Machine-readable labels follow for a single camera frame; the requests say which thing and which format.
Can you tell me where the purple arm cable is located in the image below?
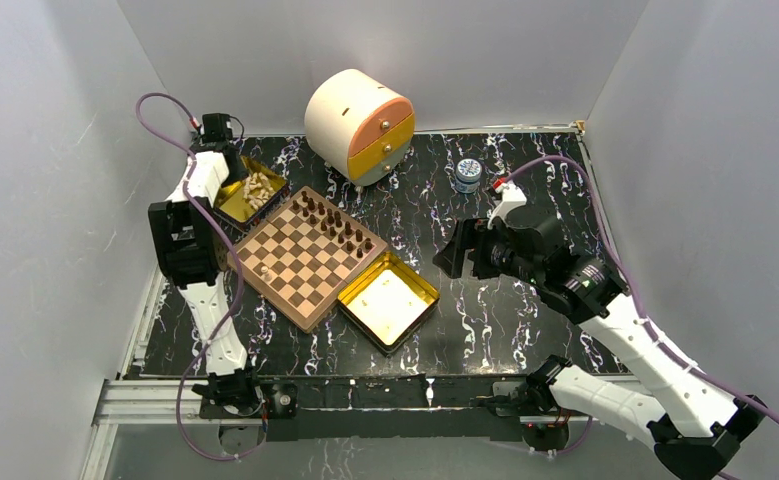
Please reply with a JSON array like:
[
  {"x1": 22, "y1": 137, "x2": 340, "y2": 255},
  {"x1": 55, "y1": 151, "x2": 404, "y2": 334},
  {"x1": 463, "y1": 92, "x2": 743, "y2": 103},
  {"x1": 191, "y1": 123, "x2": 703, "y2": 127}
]
[
  {"x1": 494, "y1": 155, "x2": 779, "y2": 480},
  {"x1": 135, "y1": 92, "x2": 271, "y2": 462}
]

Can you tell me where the wooden chess board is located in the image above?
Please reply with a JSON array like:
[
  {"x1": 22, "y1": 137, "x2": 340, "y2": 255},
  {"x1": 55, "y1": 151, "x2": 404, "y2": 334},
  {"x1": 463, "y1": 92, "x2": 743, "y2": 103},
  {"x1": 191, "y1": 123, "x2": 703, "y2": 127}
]
[{"x1": 229, "y1": 187, "x2": 388, "y2": 333}]

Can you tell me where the round pastel drawer cabinet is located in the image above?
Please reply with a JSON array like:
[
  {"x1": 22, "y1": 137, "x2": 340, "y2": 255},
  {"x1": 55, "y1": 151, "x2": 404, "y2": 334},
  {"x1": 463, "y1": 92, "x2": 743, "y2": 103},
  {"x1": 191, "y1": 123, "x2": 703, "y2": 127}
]
[{"x1": 304, "y1": 69, "x2": 416, "y2": 190}]

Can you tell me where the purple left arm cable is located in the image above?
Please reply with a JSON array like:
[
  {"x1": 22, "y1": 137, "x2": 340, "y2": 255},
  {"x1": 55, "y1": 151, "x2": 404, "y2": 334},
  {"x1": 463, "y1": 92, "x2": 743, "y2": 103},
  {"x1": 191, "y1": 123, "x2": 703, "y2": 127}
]
[{"x1": 135, "y1": 92, "x2": 271, "y2": 462}]

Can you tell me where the dark chess pieces row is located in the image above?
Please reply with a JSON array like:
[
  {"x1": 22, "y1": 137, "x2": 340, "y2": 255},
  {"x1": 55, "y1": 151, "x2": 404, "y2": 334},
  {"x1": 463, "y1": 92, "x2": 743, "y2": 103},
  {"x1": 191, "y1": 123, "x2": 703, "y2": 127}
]
[{"x1": 277, "y1": 187, "x2": 387, "y2": 264}]

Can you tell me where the white chess pawn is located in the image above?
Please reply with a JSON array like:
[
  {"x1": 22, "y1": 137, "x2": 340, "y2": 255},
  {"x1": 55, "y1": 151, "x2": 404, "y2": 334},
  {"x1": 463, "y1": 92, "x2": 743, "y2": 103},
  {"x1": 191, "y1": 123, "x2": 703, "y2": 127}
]
[{"x1": 261, "y1": 265, "x2": 273, "y2": 283}]

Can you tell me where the small blue white jar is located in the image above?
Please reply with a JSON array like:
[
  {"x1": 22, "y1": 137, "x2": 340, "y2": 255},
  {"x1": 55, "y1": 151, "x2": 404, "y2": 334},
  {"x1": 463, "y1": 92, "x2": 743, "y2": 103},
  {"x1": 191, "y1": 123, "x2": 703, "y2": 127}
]
[{"x1": 454, "y1": 158, "x2": 482, "y2": 194}]

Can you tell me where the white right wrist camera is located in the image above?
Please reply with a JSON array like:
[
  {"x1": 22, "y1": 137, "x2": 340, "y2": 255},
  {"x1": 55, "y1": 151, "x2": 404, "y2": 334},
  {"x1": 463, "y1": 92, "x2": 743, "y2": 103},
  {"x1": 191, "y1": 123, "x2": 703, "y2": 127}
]
[{"x1": 487, "y1": 178, "x2": 527, "y2": 230}]

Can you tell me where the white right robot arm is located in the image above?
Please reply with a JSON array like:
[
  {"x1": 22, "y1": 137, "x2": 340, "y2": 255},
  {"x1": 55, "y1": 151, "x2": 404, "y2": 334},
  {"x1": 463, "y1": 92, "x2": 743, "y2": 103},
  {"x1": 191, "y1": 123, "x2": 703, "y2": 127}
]
[{"x1": 433, "y1": 207, "x2": 763, "y2": 479}]

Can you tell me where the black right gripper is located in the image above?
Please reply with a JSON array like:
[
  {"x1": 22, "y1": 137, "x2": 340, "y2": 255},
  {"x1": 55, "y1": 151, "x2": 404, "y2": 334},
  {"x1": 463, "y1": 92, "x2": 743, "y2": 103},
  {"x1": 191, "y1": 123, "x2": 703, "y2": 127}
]
[{"x1": 431, "y1": 217, "x2": 542, "y2": 287}]

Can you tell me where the empty gold tin lid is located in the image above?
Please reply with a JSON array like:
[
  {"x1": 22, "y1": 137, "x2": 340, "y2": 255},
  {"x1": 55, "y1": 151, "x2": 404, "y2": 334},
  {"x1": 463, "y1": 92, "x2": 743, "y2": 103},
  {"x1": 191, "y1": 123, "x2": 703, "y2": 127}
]
[{"x1": 337, "y1": 251, "x2": 440, "y2": 356}]

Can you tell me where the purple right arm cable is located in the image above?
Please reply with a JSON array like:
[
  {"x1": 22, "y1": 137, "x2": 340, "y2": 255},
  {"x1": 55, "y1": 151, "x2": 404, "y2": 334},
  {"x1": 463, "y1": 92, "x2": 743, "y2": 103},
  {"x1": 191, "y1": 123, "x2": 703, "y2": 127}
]
[{"x1": 494, "y1": 155, "x2": 779, "y2": 480}]

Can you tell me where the gold tin with white pieces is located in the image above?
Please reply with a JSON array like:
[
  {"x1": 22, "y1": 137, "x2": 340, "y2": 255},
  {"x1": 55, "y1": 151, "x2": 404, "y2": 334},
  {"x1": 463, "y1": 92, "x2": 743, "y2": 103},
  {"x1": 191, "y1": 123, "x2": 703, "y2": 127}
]
[{"x1": 214, "y1": 156, "x2": 291, "y2": 232}]

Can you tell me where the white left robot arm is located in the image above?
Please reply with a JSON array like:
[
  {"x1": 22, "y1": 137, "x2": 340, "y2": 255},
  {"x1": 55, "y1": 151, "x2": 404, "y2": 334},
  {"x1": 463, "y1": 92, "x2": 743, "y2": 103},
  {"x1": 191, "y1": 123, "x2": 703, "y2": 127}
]
[{"x1": 148, "y1": 113, "x2": 264, "y2": 416}]

